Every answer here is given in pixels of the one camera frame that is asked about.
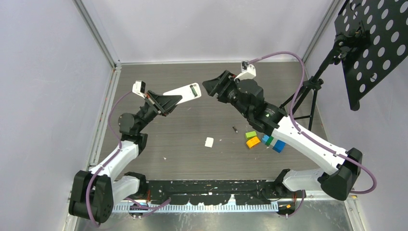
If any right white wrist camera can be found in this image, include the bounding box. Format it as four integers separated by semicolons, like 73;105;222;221
234;61;256;82

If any blue green striped block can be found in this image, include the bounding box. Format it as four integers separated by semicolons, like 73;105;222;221
261;135;286;153

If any black tripod stand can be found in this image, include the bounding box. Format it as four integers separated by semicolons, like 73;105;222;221
279;28;369;130

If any white battery cover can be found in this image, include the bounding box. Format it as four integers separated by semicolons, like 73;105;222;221
204;137;214;148

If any purple cable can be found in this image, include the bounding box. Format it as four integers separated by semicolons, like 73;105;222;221
86;90;171;228
248;51;377;218

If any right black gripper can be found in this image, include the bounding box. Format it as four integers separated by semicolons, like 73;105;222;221
202;71;250;119

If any white remote control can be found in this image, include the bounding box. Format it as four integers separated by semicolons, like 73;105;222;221
163;83;202;105

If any lime green block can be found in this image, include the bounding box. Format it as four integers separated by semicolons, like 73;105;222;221
245;131;257;139

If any black perforated panel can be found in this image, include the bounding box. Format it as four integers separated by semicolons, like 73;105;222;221
334;0;408;111

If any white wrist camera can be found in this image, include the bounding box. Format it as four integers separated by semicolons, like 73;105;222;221
132;80;146;98
234;61;256;82

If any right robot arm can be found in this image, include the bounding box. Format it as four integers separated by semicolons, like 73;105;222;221
203;70;363;201

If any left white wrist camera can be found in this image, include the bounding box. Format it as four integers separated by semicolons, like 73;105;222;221
132;80;146;98

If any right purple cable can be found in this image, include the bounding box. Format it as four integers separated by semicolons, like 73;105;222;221
248;51;377;218

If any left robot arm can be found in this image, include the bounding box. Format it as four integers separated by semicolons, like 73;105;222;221
68;90;183;227

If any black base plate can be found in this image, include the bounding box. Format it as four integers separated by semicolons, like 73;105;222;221
129;179;306;215

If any green battery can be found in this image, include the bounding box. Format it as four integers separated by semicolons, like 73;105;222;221
190;85;198;97

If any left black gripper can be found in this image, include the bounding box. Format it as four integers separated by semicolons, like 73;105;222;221
136;90;183;133

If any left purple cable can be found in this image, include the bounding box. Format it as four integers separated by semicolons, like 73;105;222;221
86;90;171;228

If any orange block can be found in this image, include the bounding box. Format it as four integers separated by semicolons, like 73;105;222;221
246;136;261;149

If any aluminium frame rail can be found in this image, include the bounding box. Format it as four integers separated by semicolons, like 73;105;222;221
67;188;357;214

